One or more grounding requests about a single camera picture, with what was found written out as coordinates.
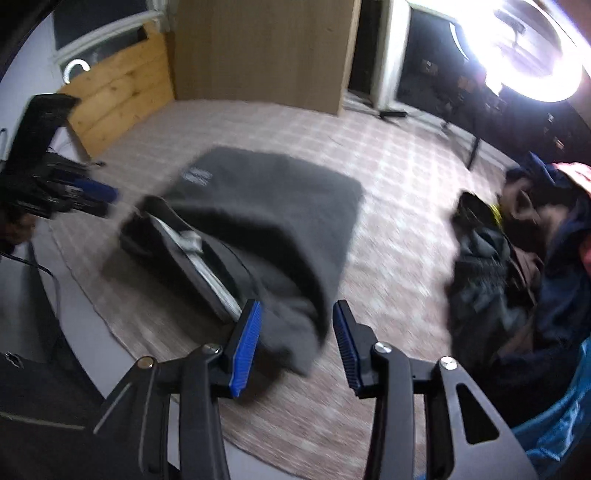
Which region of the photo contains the bright ring light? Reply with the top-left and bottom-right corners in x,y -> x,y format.
443,0 -> 585,104

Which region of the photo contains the white door frame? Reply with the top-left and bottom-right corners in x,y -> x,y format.
374,0 -> 411,112

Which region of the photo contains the dark window with white frame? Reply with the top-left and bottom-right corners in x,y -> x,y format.
51,0 -> 164,54

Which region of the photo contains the person's black jacket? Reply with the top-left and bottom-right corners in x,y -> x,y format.
0,346 -> 112,480

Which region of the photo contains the black metal table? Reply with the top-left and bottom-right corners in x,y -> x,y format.
434,69 -> 578,171

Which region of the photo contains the pile of dark clothes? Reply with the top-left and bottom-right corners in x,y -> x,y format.
445,152 -> 591,416

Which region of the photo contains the checked blanket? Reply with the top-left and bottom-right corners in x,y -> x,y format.
48,99 -> 513,480

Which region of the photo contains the light blue plastic bag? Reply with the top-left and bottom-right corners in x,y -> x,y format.
512,337 -> 591,469

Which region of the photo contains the grey daisy print shirt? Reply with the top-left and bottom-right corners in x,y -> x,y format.
104,145 -> 365,377

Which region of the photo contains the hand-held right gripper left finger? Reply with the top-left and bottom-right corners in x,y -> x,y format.
93,299 -> 264,480

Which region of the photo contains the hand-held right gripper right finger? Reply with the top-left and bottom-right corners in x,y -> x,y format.
332,299 -> 539,480

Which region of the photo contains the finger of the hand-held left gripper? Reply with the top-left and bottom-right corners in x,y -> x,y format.
69,176 -> 120,205
46,196 -> 112,219

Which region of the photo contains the wooden plank headboard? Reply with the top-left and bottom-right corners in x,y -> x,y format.
60,21 -> 176,160

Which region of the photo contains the black cable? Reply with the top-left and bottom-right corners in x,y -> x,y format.
0,249 -> 63,324

